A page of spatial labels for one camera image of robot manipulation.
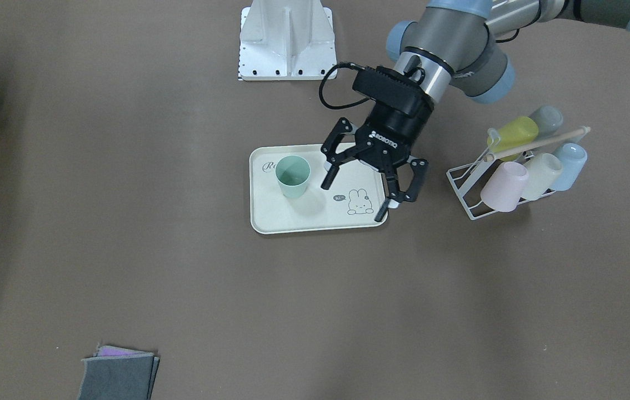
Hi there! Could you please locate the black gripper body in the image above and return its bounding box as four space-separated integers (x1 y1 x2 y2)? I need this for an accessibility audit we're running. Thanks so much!
355 99 433 170

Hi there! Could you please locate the green plastic cup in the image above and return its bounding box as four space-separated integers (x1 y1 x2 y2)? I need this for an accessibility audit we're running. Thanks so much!
275 155 312 198

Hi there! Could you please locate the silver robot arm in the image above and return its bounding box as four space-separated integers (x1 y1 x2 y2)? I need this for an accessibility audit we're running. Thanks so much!
321 1 630 221

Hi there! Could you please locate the cream rabbit tray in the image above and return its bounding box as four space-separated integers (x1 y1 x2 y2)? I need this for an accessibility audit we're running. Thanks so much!
249 144 386 234

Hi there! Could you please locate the pink plastic cup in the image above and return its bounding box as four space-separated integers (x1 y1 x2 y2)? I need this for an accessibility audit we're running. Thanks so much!
481 162 530 212

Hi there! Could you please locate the yellow plastic cup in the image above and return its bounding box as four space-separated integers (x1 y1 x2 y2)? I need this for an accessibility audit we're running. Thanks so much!
486 116 539 152

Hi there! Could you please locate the cream plastic cup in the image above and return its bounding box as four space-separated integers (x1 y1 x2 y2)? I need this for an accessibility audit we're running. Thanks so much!
521 153 563 201

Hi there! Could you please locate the grey plastic cup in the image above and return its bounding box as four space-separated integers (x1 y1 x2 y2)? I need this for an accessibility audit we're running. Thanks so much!
529 106 564 139

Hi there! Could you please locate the light blue plastic cup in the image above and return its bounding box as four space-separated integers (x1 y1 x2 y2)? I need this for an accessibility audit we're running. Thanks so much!
549 143 588 192

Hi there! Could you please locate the grey folded cloth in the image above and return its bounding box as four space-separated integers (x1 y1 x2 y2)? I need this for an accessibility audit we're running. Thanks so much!
77 345 161 399

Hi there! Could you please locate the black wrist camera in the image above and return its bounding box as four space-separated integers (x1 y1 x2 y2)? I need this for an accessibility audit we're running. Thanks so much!
352 66 434 117

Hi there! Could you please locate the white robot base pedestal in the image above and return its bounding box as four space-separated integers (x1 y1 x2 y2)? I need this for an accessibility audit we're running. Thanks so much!
237 1 337 81

